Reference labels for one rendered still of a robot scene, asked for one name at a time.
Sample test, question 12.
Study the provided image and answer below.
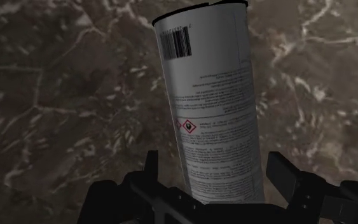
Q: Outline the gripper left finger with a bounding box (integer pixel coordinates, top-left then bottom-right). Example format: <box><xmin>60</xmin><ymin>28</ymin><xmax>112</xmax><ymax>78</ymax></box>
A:
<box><xmin>77</xmin><ymin>150</ymin><xmax>204</xmax><ymax>224</ymax></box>

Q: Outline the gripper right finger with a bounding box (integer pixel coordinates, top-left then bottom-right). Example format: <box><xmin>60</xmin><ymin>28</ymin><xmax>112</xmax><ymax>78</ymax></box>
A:
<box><xmin>265</xmin><ymin>151</ymin><xmax>358</xmax><ymax>224</ymax></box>

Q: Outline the white printed spray can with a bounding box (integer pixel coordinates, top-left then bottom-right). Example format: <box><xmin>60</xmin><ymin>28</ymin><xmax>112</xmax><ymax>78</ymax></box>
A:
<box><xmin>151</xmin><ymin>0</ymin><xmax>266</xmax><ymax>204</ymax></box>

